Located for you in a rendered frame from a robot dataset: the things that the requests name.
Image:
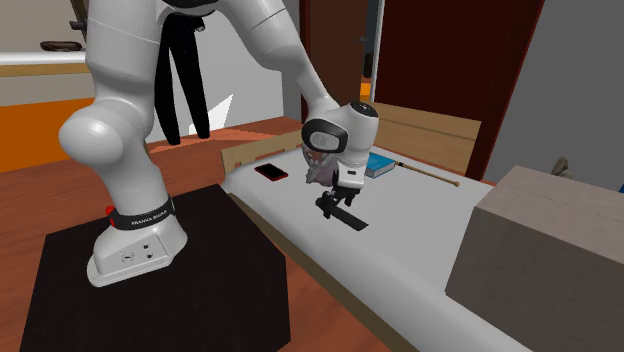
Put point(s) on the thin wooden stick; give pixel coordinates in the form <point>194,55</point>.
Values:
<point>429,174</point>

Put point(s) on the blue book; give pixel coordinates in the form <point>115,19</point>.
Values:
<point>379,164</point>

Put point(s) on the white bed with wooden frame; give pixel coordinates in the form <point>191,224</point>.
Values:
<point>419,229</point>

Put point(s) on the pink grey plush toy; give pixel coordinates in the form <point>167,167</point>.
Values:
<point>322,171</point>

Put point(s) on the grey brown box cabinet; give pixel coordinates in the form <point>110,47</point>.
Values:
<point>546,263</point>

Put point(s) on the black robot stand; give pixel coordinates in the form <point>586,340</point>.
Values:
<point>195,302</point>

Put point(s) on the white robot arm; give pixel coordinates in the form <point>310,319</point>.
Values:
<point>122,146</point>

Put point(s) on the red and black phone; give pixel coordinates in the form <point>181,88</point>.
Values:
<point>271,171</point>

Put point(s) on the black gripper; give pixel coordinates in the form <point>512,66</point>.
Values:
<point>342,196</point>

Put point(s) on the black remote control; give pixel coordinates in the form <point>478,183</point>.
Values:
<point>353,222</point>

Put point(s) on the dark red door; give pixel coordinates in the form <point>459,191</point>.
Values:
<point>448,58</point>

